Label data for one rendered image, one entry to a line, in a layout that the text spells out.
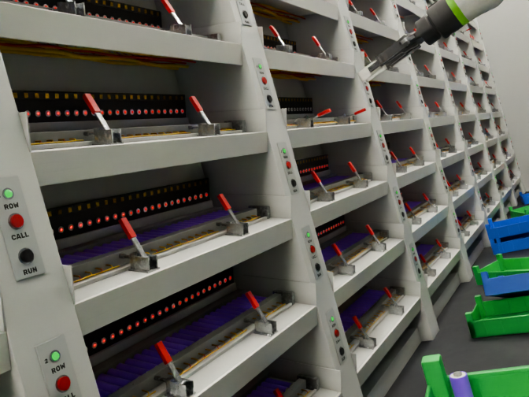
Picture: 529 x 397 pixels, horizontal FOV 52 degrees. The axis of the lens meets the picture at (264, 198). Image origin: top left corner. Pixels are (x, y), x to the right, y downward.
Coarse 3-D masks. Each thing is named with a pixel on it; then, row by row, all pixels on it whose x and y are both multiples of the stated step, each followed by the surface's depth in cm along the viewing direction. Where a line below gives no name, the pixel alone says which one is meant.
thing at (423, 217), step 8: (400, 192) 244; (408, 200) 246; (416, 200) 246; (424, 200) 243; (432, 200) 241; (440, 200) 241; (408, 208) 203; (416, 208) 223; (424, 208) 235; (432, 208) 225; (440, 208) 233; (408, 216) 212; (416, 216) 215; (424, 216) 217; (432, 216) 217; (440, 216) 227; (416, 224) 201; (424, 224) 204; (432, 224) 215; (416, 232) 194; (424, 232) 204; (416, 240) 194
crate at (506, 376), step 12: (432, 360) 58; (432, 372) 58; (444, 372) 58; (480, 372) 58; (492, 372) 57; (504, 372) 56; (516, 372) 56; (528, 372) 56; (432, 384) 58; (444, 384) 57; (480, 384) 58; (492, 384) 57; (504, 384) 57; (516, 384) 56; (528, 384) 56; (432, 396) 57; (444, 396) 58; (480, 396) 58; (492, 396) 57; (504, 396) 57; (516, 396) 56; (528, 396) 56
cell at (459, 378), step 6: (456, 372) 56; (462, 372) 56; (450, 378) 55; (456, 378) 55; (462, 378) 55; (456, 384) 55; (462, 384) 55; (468, 384) 55; (456, 390) 55; (462, 390) 55; (468, 390) 55; (456, 396) 55; (462, 396) 55; (468, 396) 55
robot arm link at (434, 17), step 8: (432, 0) 143; (440, 0) 140; (432, 8) 140; (440, 8) 138; (448, 8) 137; (432, 16) 140; (440, 16) 138; (448, 16) 138; (432, 24) 141; (440, 24) 139; (448, 24) 139; (456, 24) 139; (440, 32) 140; (448, 32) 141
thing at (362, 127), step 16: (320, 112) 188; (336, 112) 185; (352, 112) 182; (368, 112) 179; (304, 128) 136; (320, 128) 145; (336, 128) 154; (352, 128) 165; (368, 128) 178; (304, 144) 136
